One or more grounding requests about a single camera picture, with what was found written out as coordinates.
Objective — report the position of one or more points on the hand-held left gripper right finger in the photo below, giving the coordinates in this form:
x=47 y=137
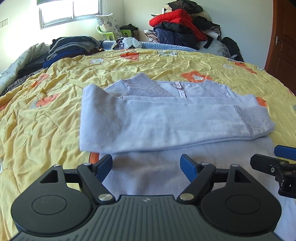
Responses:
x=187 y=166

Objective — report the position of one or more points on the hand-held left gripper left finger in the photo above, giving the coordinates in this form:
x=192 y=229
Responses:
x=105 y=165

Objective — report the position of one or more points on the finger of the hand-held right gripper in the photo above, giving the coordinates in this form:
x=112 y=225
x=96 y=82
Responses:
x=266 y=162
x=285 y=151

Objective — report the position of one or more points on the light purple lace shirt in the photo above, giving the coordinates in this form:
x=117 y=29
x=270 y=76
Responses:
x=161 y=120

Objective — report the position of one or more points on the pile of dark folded clothes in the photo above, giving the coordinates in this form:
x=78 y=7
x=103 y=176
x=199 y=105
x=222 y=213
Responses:
x=71 y=45

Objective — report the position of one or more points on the yellow printed bedspread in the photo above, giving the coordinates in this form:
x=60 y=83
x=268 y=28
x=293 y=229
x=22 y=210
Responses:
x=46 y=115

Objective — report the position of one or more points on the brown wooden door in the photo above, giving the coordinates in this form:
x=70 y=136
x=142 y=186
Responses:
x=283 y=46

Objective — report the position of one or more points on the metal door latch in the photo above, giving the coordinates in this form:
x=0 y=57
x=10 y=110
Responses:
x=278 y=40

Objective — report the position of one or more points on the black bag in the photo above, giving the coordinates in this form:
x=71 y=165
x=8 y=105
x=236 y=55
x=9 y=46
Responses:
x=232 y=47

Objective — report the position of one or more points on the black white striped cloth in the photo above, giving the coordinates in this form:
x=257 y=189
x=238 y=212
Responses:
x=13 y=84

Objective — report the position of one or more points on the white floral cushion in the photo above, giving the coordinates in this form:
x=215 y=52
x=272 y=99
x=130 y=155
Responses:
x=215 y=47

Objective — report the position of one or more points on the white plastic bag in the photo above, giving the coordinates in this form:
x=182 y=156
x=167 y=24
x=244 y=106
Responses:
x=127 y=42

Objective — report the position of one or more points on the green plastic stool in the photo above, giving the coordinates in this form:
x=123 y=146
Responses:
x=108 y=35
x=127 y=33

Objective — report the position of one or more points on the navy quilted jacket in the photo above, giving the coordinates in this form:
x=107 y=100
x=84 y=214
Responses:
x=173 y=36

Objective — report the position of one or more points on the pale printed quilt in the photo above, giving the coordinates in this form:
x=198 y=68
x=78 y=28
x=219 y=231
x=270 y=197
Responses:
x=20 y=61

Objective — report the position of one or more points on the houndstooth cloth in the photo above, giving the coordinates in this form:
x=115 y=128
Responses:
x=150 y=36

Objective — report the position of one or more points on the dark cloth on stool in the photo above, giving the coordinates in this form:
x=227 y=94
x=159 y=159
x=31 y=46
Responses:
x=129 y=27

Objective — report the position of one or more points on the black white garment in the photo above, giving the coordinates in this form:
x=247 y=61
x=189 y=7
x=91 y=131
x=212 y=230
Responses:
x=208 y=26

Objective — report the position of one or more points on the grey floral pillow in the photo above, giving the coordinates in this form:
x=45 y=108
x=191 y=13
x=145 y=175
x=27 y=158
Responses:
x=106 y=22

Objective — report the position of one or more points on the red quilted jacket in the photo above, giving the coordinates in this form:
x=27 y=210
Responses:
x=178 y=19

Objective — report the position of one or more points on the window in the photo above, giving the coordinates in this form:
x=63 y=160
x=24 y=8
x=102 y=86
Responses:
x=69 y=11

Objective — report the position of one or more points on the black jacket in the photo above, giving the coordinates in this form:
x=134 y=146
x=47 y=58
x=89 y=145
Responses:
x=185 y=5

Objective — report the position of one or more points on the wall switches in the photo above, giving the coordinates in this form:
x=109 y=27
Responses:
x=3 y=23

